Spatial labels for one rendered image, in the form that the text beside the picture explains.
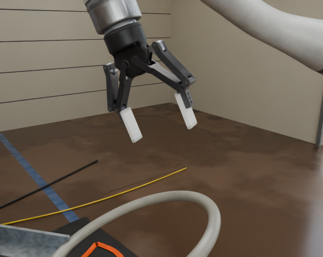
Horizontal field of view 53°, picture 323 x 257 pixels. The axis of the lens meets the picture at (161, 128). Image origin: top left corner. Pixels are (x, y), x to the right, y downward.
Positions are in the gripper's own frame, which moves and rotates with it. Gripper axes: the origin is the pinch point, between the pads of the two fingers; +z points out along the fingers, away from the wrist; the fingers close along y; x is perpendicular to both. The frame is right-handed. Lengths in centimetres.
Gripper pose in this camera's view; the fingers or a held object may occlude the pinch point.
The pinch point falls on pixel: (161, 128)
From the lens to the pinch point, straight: 63.8
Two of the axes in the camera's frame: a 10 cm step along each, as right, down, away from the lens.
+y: -7.9, 2.1, 5.8
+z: 3.7, 9.1, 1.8
